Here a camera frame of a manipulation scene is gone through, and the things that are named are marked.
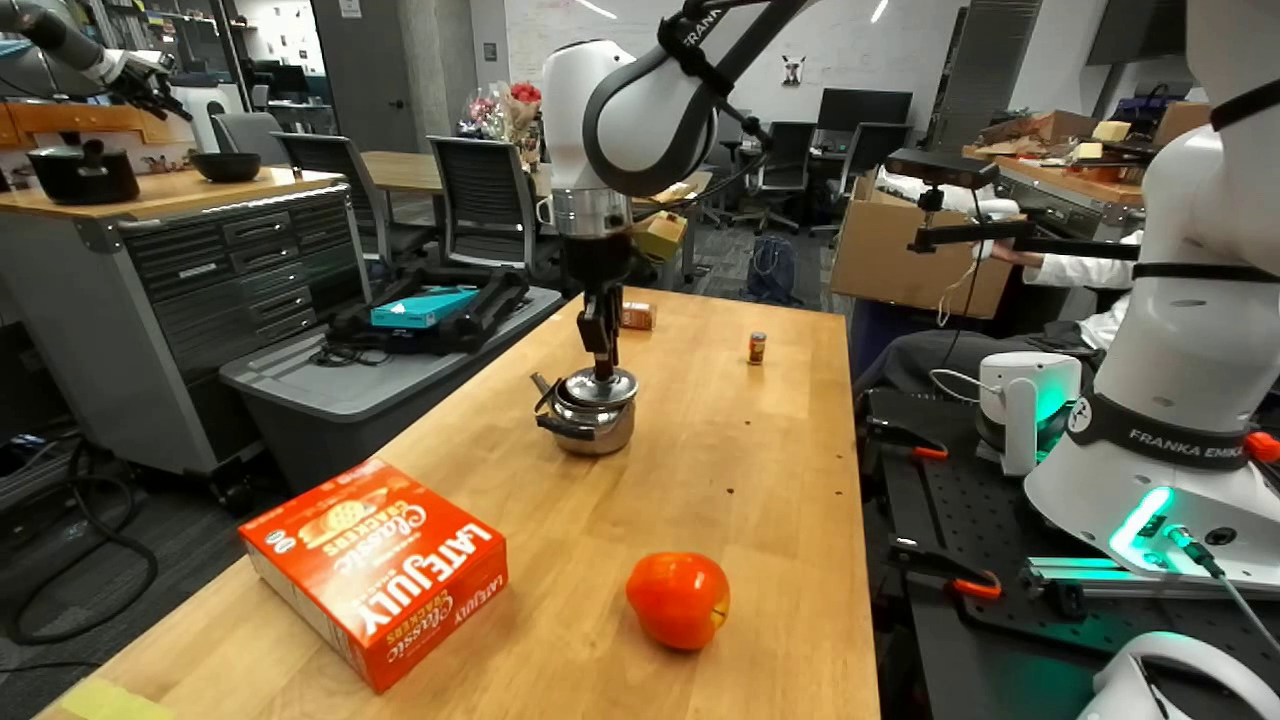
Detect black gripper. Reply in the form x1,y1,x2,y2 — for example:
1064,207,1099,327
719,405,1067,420
562,234,633,376

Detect silver pot lid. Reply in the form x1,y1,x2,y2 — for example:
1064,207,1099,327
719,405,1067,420
563,369,640,408

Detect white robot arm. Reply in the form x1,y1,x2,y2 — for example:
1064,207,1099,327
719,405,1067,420
542,0,812,380

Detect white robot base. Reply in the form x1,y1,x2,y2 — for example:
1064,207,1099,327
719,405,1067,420
1026,0,1280,588

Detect silver metal pot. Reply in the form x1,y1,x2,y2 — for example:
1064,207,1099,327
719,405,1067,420
538,376,636,456

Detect black pot on cabinet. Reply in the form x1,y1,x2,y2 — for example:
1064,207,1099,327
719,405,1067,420
27,139,139,205

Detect orange spice bottle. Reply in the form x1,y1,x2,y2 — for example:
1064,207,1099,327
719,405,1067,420
619,305,657,333

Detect grey office chair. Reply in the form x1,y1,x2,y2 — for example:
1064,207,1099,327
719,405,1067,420
434,136,538,266

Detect small silver-capped jar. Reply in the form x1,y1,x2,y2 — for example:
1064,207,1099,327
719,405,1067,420
747,333,769,363

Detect teal bag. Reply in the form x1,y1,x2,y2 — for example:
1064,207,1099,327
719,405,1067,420
368,284,475,333

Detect cardboard box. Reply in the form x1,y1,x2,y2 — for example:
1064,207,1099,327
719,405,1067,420
832,187,1012,320

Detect orange tomato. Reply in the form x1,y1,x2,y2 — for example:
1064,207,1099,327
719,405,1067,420
625,550,733,653

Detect orange cracker box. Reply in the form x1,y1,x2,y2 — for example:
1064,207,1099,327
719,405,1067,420
240,460,507,692

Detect grey drawer cabinet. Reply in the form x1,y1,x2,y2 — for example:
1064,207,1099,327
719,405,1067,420
0,166,368,474

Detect black bowl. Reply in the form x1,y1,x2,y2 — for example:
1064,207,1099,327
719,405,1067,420
194,150,262,185

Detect orange-handled clamp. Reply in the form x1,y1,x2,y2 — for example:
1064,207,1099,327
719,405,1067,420
891,534,1005,605

